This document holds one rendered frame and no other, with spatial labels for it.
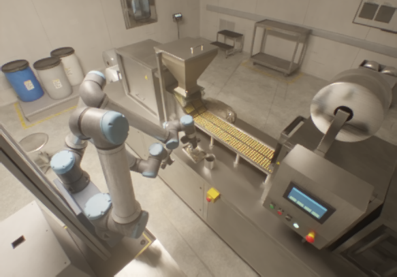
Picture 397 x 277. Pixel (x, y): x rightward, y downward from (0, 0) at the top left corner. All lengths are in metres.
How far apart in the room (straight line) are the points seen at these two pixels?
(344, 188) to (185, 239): 1.59
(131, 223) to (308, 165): 0.88
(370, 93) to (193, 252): 1.83
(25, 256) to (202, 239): 1.37
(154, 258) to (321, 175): 1.04
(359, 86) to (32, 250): 1.82
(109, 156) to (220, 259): 1.58
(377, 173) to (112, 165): 1.16
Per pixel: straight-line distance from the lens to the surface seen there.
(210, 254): 2.16
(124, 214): 1.11
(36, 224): 1.66
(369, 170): 1.20
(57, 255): 1.50
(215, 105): 1.91
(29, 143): 2.99
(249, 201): 1.49
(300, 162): 0.98
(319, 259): 1.48
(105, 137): 0.78
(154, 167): 1.28
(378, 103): 1.01
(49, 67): 3.96
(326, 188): 0.94
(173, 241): 2.20
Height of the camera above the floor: 2.08
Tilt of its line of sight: 42 degrees down
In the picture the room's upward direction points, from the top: straight up
